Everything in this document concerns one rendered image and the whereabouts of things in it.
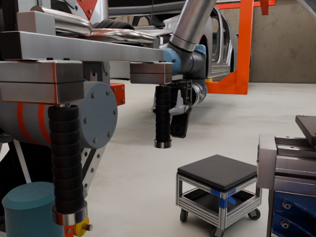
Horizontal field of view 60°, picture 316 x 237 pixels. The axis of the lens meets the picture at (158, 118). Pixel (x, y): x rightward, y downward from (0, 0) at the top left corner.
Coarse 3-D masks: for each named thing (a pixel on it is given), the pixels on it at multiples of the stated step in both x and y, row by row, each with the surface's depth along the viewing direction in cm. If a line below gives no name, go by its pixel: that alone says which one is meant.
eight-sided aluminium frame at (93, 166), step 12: (60, 0) 60; (72, 0) 63; (72, 12) 64; (96, 72) 79; (108, 72) 79; (108, 84) 80; (84, 156) 79; (96, 156) 77; (84, 168) 74; (96, 168) 77; (84, 180) 72; (84, 192) 72; (0, 228) 55
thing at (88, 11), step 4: (80, 0) 66; (84, 0) 67; (88, 0) 69; (92, 0) 70; (96, 0) 72; (80, 4) 66; (84, 4) 67; (88, 4) 69; (92, 4) 70; (84, 8) 67; (88, 8) 69; (92, 8) 70; (84, 12) 67; (88, 12) 69; (92, 12) 70; (88, 16) 69
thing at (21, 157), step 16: (0, 0) 61; (0, 16) 70; (0, 128) 65; (0, 144) 60; (16, 144) 64; (32, 144) 85; (16, 160) 65; (32, 160) 81; (48, 160) 80; (0, 176) 78; (16, 176) 77; (32, 176) 76; (48, 176) 75; (0, 192) 72; (0, 208) 64
